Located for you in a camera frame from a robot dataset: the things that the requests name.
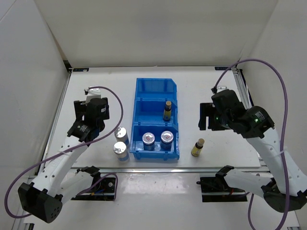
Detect silver lid jar rear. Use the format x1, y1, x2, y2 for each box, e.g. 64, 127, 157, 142
114, 126, 130, 148

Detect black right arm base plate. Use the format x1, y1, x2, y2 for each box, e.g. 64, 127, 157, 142
196, 175, 249, 203

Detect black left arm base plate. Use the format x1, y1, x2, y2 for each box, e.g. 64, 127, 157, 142
71, 175, 118, 201

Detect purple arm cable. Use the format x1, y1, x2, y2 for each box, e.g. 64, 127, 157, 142
211, 58, 289, 230
4, 85, 124, 219

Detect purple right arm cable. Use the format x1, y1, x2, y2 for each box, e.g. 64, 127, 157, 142
211, 58, 289, 230

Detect silver lid jar front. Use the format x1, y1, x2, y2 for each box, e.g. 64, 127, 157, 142
113, 141, 130, 162

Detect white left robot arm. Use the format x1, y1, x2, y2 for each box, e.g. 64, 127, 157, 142
18, 97, 109, 223

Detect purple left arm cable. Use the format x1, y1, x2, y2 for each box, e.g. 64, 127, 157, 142
4, 85, 124, 219

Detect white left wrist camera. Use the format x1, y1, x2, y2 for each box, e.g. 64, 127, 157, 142
84, 88, 101, 104

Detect silver lid jar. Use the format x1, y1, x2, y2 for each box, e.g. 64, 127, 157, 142
113, 141, 130, 162
114, 126, 130, 148

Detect yellow label sauce bottle front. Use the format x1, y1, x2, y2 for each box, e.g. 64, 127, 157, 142
191, 138, 205, 157

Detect yellow label sauce bottle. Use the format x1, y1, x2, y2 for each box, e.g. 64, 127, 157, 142
191, 138, 205, 157
163, 101, 172, 121

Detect aluminium table edge rail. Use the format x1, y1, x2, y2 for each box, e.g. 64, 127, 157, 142
38, 166, 267, 173

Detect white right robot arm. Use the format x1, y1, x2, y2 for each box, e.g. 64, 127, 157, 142
198, 89, 307, 213

